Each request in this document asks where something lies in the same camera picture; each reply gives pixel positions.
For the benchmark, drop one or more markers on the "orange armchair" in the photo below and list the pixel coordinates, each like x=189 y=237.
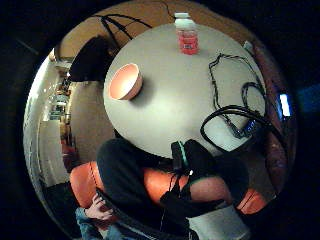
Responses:
x=156 y=186

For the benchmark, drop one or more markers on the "the person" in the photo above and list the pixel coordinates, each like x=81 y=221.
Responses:
x=126 y=173

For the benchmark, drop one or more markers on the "orange bowl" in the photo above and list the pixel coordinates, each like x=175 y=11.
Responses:
x=125 y=81

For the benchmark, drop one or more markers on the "bright blue screen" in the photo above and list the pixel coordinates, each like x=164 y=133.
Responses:
x=285 y=105

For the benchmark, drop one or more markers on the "clear bottle with red drink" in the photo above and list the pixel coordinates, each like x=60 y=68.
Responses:
x=187 y=36

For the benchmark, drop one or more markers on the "small white device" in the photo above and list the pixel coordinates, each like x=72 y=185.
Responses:
x=248 y=46

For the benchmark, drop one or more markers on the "black chair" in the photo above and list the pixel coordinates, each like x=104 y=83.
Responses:
x=90 y=60

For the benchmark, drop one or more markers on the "distant shelving unit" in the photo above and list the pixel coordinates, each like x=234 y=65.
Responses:
x=59 y=100

